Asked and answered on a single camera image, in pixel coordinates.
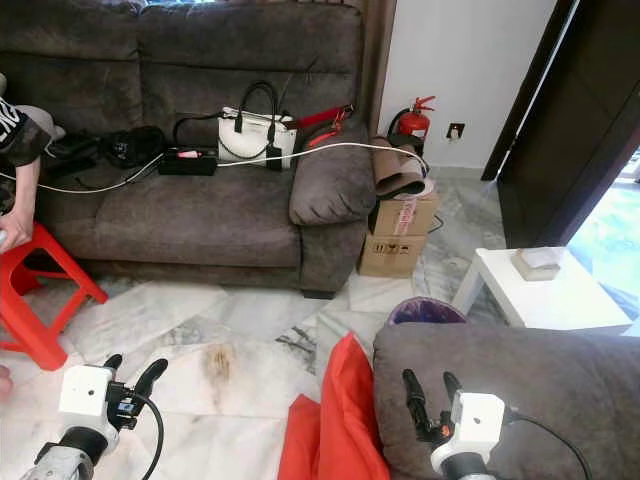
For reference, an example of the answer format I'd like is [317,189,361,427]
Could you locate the dark wooden door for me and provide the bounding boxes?
[480,0,640,248]

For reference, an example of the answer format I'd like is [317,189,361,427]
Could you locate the red plastic stool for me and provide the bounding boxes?
[0,221,110,372]

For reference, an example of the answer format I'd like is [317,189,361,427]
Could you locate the black pouch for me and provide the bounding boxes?
[48,132,103,179]

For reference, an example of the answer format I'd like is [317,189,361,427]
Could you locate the black power box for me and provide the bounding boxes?
[158,146,220,177]

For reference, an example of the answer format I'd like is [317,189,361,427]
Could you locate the person's bare hand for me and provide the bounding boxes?
[0,214,36,253]

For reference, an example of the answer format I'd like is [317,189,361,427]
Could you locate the beige tissue box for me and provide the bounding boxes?
[511,246,565,282]

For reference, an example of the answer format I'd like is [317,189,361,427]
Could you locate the white side table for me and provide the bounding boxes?
[451,246,636,334]

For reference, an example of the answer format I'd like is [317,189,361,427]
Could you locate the red fire extinguisher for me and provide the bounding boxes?
[388,95,437,141]

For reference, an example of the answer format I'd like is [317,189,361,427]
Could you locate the grey suede sofa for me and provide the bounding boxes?
[372,321,640,480]
[0,0,378,300]

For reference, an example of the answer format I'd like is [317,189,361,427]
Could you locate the cardboard box with red tape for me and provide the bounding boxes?
[370,192,442,239]

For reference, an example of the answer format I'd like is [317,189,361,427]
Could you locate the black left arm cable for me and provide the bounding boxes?
[135,392,166,480]

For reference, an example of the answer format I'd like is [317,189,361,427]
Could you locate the red pillow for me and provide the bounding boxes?
[278,332,393,480]

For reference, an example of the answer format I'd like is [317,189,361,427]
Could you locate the white handbag black handles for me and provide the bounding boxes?
[217,80,299,167]

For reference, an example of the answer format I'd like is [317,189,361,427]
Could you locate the brown rolled mat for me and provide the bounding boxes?
[372,137,436,201]

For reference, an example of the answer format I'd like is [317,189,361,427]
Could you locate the person in printed dark shirt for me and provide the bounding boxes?
[0,72,68,191]

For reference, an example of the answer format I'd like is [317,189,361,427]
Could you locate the white cable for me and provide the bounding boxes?
[0,140,429,196]

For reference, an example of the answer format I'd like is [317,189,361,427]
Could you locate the black camera bag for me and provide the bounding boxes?
[98,126,167,169]

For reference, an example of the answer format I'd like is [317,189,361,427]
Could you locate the purple lined waste bin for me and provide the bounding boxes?
[386,296,468,326]

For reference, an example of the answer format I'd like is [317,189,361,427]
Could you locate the cardboard box with black symbols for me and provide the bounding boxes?
[357,234,427,280]

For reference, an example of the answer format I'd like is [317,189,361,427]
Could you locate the red black long tool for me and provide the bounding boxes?
[292,103,356,149]

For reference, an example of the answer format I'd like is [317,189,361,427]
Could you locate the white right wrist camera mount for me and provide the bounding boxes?
[430,390,507,476]

